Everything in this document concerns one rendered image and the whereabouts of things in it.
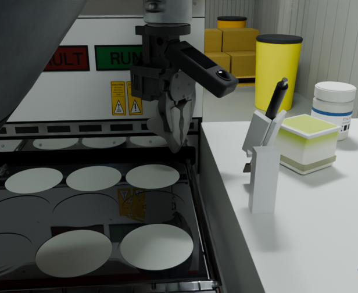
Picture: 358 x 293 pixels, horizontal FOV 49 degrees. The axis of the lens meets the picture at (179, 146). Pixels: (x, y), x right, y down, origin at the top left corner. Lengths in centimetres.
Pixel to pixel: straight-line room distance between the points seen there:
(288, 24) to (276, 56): 84
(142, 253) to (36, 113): 41
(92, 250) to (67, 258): 3
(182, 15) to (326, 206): 33
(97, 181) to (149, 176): 9
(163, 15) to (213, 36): 464
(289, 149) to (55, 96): 46
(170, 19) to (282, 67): 343
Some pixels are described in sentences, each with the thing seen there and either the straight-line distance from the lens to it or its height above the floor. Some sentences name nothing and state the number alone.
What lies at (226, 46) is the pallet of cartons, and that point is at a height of 45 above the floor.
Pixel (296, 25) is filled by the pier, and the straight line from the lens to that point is 478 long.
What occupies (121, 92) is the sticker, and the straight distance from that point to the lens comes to 80.
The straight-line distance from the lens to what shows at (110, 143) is 82.
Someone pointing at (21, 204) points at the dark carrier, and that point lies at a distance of 70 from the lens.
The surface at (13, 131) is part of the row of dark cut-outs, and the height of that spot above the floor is 96.
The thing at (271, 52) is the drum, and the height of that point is 60.
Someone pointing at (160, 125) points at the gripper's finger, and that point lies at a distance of 66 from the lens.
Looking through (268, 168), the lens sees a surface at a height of 103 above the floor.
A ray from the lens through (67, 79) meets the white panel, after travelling 80.
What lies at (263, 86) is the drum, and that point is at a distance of 409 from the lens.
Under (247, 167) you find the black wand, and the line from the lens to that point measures 57.
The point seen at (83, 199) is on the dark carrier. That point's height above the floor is 90.
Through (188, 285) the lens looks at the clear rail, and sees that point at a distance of 50.
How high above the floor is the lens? 124
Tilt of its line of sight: 23 degrees down
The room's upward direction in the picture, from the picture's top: straight up
